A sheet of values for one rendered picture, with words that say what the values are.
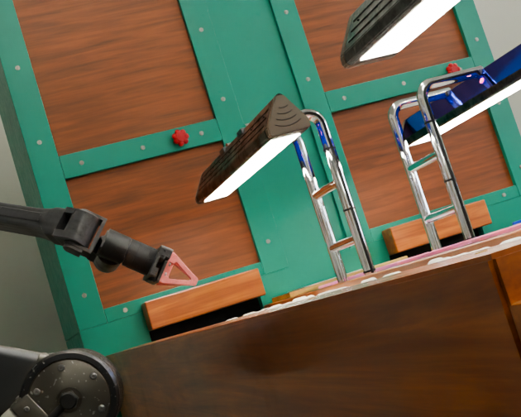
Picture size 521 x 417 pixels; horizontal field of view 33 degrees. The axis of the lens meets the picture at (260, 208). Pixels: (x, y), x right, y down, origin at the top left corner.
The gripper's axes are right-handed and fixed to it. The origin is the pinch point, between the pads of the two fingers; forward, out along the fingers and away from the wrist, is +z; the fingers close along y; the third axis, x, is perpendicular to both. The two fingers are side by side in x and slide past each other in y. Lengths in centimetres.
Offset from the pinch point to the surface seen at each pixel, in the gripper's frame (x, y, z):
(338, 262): -16.9, 3.2, 28.1
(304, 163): -34.1, 3.5, 13.1
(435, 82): -58, -11, 30
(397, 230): -41, 39, 50
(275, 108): -27.7, -33.7, -2.9
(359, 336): 19, -118, -3
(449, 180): -39, -11, 40
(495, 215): -59, 45, 78
